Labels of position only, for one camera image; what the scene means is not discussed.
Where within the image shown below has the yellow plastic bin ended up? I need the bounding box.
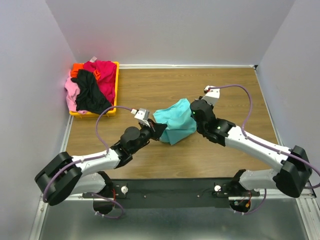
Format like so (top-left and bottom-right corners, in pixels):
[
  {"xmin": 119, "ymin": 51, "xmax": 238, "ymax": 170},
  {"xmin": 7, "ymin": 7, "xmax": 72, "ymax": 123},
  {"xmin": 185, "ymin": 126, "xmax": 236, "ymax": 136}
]
[{"xmin": 64, "ymin": 60, "xmax": 119, "ymax": 118}]

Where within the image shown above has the pink t shirt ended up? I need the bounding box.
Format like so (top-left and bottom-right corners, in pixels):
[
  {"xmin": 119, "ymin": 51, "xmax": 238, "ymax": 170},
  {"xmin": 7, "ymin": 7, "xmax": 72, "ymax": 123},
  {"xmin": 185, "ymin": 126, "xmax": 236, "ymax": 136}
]
[{"xmin": 64, "ymin": 71, "xmax": 87, "ymax": 115}]

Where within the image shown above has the aluminium frame rail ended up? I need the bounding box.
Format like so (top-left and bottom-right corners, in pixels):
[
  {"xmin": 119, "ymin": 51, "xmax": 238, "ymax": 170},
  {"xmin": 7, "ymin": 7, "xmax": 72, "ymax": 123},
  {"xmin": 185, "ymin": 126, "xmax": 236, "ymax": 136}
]
[{"xmin": 28, "ymin": 114, "xmax": 320, "ymax": 240}]

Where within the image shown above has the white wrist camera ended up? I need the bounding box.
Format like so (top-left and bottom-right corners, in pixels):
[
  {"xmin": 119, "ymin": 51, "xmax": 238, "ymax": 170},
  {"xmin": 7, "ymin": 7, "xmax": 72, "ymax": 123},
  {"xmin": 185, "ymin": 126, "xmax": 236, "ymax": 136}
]
[
  {"xmin": 202, "ymin": 85, "xmax": 220, "ymax": 106},
  {"xmin": 130, "ymin": 108, "xmax": 150, "ymax": 127}
]

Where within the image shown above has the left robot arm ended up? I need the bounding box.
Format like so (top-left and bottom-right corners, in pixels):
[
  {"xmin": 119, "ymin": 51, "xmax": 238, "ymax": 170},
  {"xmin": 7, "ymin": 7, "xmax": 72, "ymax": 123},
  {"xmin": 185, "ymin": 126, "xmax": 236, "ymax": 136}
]
[{"xmin": 34, "ymin": 119, "xmax": 168, "ymax": 206}]

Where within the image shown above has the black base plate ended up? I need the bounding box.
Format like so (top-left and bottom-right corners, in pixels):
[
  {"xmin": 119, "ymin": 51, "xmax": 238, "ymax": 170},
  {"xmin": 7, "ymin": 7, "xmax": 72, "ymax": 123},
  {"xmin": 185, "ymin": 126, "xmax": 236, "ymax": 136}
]
[{"xmin": 82, "ymin": 177, "xmax": 260, "ymax": 216}]

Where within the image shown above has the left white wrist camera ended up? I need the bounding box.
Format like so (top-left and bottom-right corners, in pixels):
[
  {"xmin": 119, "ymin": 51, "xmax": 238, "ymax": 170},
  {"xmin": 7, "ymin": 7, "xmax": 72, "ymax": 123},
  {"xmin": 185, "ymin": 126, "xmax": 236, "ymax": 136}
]
[{"xmin": 130, "ymin": 108, "xmax": 150, "ymax": 127}]

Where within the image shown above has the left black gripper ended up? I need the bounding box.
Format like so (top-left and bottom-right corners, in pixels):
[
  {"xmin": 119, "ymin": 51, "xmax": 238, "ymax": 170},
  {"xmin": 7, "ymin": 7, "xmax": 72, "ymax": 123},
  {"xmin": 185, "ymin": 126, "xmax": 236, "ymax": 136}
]
[{"xmin": 130, "ymin": 119, "xmax": 167, "ymax": 155}]

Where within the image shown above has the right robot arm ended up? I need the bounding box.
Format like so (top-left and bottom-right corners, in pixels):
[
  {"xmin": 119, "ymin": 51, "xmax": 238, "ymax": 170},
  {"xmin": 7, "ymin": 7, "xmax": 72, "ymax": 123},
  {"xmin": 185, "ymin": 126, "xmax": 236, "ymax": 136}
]
[{"xmin": 190, "ymin": 99, "xmax": 312, "ymax": 198}]

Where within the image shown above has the magenta t shirt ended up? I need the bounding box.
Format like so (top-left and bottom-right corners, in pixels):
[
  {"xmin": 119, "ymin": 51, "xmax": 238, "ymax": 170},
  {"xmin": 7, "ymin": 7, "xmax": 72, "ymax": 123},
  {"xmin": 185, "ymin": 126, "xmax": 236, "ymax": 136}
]
[{"xmin": 83, "ymin": 60, "xmax": 117, "ymax": 104}]

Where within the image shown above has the black t shirt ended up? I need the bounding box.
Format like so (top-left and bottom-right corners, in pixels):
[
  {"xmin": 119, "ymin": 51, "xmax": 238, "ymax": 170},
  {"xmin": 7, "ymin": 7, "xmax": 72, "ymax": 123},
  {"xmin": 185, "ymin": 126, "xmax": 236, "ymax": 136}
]
[{"xmin": 71, "ymin": 69, "xmax": 112, "ymax": 115}]

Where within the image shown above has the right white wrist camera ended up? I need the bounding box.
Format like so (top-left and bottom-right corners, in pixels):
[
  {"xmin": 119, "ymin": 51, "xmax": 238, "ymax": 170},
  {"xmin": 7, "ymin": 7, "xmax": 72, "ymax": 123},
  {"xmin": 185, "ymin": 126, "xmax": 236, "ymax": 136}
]
[{"xmin": 202, "ymin": 85, "xmax": 220, "ymax": 106}]

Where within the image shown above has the turquoise t shirt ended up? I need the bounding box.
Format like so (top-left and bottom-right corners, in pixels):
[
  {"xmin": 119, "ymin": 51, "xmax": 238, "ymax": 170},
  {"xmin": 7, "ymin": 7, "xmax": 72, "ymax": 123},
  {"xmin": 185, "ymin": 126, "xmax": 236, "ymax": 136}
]
[{"xmin": 153, "ymin": 98, "xmax": 197, "ymax": 145}]

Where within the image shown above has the orange t shirt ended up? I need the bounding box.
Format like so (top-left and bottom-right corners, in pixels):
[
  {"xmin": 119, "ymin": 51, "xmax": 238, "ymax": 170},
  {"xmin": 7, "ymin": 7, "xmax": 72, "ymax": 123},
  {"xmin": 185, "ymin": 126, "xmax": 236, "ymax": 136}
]
[{"xmin": 70, "ymin": 63, "xmax": 101, "ymax": 81}]

